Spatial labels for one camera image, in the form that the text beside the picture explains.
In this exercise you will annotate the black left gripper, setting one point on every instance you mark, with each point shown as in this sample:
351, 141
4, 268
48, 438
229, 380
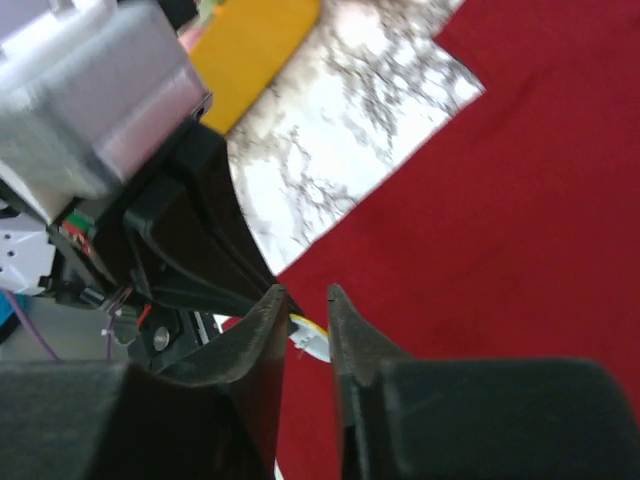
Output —
176, 255

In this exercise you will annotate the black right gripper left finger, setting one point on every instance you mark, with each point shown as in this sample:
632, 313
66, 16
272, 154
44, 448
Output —
212, 415

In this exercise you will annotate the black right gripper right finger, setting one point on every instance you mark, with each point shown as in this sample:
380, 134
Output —
401, 417

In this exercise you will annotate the small gold brooch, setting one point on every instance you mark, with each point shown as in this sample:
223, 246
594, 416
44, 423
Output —
309, 338

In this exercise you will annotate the red t-shirt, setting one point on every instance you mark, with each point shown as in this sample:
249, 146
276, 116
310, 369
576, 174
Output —
468, 171

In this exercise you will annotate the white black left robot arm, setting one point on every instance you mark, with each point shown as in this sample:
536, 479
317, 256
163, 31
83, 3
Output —
28, 255

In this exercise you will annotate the yellow plastic basket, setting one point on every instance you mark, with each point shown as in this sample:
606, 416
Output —
243, 48

